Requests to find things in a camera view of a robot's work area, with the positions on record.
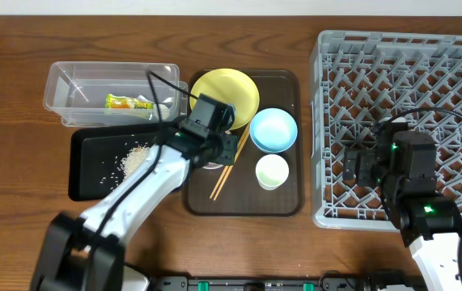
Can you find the pile of rice grains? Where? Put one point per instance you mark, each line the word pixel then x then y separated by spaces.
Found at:
pixel 125 165

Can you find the green orange snack wrapper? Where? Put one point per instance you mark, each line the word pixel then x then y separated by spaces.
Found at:
pixel 125 102

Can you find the white bowl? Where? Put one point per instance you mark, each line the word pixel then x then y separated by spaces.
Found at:
pixel 212 166

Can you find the light blue bowl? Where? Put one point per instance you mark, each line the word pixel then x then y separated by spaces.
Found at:
pixel 273 130

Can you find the black waste tray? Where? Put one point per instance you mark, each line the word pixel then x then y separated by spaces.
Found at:
pixel 97 154

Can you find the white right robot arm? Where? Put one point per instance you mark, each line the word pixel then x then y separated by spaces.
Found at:
pixel 430 225

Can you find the dark brown serving tray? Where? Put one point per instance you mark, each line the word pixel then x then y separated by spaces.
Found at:
pixel 241 194

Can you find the wooden chopstick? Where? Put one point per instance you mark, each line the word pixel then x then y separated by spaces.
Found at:
pixel 218 184
pixel 224 182

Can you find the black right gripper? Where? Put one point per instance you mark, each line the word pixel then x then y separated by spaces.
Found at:
pixel 367 160

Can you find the grey dishwasher rack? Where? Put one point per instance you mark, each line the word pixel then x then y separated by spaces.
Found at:
pixel 358 78

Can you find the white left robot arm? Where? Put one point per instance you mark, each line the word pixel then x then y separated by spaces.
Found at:
pixel 88 252

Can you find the clear plastic waste bin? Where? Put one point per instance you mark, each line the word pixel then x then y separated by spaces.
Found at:
pixel 77 91

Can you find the yellow plate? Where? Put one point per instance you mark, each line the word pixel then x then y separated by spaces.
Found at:
pixel 233 87

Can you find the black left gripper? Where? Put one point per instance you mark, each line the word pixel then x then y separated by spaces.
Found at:
pixel 227 149

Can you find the white cup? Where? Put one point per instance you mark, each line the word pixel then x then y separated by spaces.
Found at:
pixel 272 171

